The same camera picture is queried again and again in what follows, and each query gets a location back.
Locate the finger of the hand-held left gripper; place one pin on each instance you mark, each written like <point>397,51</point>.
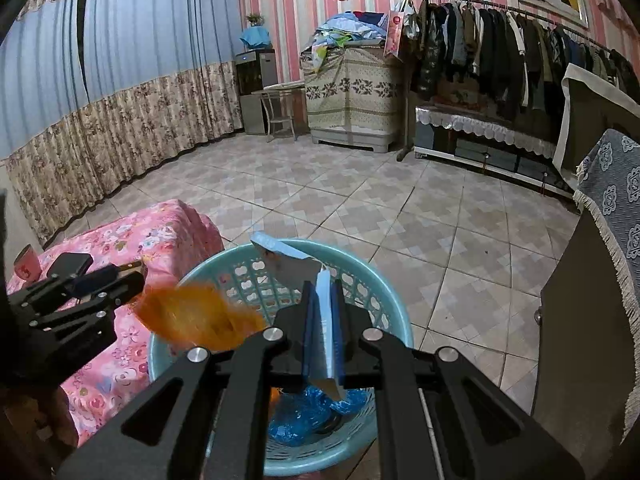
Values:
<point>95,280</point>
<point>115,295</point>

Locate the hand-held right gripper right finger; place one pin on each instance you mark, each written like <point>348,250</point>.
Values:
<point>360,355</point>

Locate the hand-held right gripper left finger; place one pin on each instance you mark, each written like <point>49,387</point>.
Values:
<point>311,340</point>

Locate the light blue paper box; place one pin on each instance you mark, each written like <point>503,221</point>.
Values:
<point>325,310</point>

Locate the blue plastic bag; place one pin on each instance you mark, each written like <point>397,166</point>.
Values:
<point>300,417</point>

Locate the orange peel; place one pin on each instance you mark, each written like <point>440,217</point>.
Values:
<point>200,317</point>

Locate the teal plastic basket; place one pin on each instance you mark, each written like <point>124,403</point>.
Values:
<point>240,280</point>

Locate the black pouch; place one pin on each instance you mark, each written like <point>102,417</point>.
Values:
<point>70,265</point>

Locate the pink floral tablecloth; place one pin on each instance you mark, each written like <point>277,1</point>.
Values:
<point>150,240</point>

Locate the pink mug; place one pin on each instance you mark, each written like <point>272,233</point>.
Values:
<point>27,262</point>

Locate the white cabinet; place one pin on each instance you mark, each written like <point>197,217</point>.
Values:
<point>15,210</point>

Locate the blue floral curtain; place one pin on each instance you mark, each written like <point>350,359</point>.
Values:
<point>160,60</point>
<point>35,85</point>

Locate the dark wooden cabinet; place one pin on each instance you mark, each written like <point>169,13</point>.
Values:
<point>575,360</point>

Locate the patterned cloth covered cabinet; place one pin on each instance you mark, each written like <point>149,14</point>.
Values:
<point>355,105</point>

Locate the low cabinet with lace cover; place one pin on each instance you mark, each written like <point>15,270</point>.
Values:
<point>480,145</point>

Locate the grey water dispenser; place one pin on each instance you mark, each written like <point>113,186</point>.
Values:
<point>255,95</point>

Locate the small metal stool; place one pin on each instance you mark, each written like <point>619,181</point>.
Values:
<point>280,90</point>

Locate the blue cloth cover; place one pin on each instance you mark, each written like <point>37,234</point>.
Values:
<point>256,38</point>

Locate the blue patterned fringed cloth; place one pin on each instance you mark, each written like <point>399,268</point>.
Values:
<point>615,195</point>

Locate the small potted plant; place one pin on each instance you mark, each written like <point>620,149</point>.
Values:
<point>255,20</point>

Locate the pile of folded clothes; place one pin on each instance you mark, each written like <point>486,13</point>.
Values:
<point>350,30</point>

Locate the pink gift bag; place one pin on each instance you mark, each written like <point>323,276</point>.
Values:
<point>395,35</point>

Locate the row of hanging clothes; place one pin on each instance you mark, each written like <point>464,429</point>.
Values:
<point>500,55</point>

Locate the cloth covered television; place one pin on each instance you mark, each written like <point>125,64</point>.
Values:
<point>595,120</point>

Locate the metal clothes rack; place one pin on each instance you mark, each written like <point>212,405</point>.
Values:
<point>500,6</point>

